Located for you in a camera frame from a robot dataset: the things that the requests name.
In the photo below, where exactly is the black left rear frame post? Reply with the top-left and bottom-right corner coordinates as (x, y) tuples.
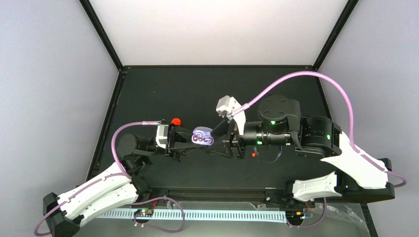
(79, 0), (124, 71)

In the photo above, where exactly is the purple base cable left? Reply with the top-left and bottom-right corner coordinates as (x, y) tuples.
(132, 197), (186, 235)

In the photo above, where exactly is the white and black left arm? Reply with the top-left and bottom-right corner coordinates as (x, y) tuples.
(42, 121), (214, 237)

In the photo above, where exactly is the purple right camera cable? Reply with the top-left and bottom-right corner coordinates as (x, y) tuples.
(232, 71), (408, 189)

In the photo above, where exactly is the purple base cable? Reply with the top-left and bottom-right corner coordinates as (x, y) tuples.
(286, 196), (328, 229)
(132, 197), (186, 235)

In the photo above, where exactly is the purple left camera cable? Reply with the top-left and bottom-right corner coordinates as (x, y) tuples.
(33, 120), (162, 237)

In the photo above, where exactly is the lavender earbud charging case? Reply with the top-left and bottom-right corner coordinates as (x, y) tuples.
(191, 126), (214, 146)

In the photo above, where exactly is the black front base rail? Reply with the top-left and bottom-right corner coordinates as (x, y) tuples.
(73, 185), (371, 210)

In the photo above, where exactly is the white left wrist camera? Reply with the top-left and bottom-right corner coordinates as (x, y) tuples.
(155, 124), (169, 149)

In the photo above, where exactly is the black frame post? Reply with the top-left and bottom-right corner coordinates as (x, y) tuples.
(313, 0), (359, 71)
(79, 0), (124, 71)

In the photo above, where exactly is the purple camera cable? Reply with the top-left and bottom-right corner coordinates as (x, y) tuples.
(33, 120), (162, 237)
(232, 71), (408, 189)

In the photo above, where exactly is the black right rear frame post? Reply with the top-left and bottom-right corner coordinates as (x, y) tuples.
(313, 0), (359, 71)

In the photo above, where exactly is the purple earbud with ear hook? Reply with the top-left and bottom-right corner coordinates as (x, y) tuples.
(193, 130), (206, 139)

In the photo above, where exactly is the orange round bottle cap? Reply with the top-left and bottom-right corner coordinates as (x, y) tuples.
(171, 118), (182, 126)

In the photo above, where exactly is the clear glass cup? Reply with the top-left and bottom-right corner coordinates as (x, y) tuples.
(257, 146), (283, 163)

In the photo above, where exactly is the light blue slotted cable duct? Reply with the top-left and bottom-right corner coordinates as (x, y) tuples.
(99, 208), (287, 223)

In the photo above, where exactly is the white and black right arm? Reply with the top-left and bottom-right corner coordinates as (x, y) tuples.
(192, 95), (395, 207)

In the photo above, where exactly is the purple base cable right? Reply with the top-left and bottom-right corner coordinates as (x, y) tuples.
(286, 196), (328, 229)

